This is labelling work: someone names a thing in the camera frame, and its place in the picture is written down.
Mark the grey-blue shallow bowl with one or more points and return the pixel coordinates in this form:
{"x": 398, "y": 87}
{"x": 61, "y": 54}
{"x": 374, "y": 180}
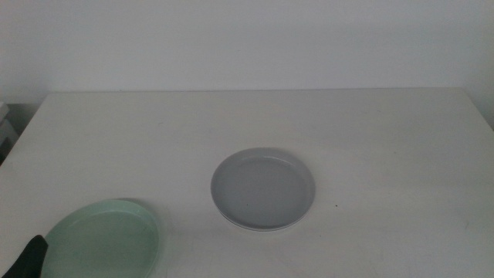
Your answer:
{"x": 262, "y": 189}

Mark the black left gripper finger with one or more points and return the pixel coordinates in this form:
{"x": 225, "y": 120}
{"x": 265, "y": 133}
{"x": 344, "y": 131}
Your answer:
{"x": 27, "y": 260}

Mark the white shallow bowl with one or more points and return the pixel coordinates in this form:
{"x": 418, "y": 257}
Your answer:
{"x": 266, "y": 230}

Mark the pale green shallow bowl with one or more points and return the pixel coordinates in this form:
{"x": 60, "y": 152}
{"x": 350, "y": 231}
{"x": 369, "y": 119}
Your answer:
{"x": 102, "y": 241}

